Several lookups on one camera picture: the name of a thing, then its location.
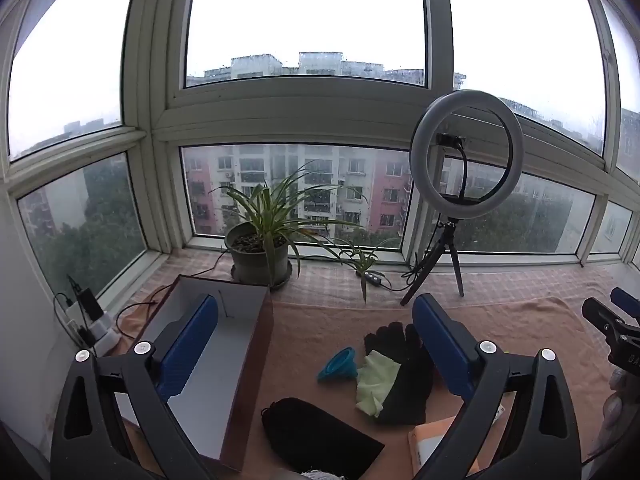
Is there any black ring light cable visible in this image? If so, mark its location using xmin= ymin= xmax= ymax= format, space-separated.
xmin=384 ymin=249 xmax=440 ymax=294

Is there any white ring light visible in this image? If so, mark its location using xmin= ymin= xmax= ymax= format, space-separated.
xmin=409 ymin=90 xmax=525 ymax=220

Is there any black knit glove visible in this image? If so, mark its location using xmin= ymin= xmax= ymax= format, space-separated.
xmin=363 ymin=322 xmax=434 ymax=426

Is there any black fabric pouch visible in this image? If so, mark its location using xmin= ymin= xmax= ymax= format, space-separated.
xmin=260 ymin=398 xmax=385 ymax=479

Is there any black inline remote controller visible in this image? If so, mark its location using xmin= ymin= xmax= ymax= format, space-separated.
xmin=356 ymin=271 xmax=387 ymax=287

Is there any blue collapsible silicone funnel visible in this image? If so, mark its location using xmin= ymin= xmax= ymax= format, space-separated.
xmin=317 ymin=347 xmax=358 ymax=382

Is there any white power strip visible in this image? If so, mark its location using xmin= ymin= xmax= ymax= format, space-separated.
xmin=62 ymin=304 xmax=120 ymax=358

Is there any dark red cardboard box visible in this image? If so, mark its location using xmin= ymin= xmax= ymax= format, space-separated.
xmin=119 ymin=275 xmax=273 ymax=471

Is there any light green cleaning cloth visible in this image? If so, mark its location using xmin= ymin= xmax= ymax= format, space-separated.
xmin=356 ymin=350 xmax=400 ymax=418

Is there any black charger adapter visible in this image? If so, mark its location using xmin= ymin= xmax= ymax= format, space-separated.
xmin=67 ymin=275 xmax=104 ymax=322

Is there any right white gloved hand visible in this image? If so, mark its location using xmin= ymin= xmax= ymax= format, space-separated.
xmin=598 ymin=367 xmax=639 ymax=450

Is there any pink towel mat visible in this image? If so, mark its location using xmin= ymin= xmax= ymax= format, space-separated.
xmin=117 ymin=296 xmax=618 ymax=480

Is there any potted spider plant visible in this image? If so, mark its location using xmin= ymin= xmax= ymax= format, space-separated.
xmin=224 ymin=162 xmax=380 ymax=301

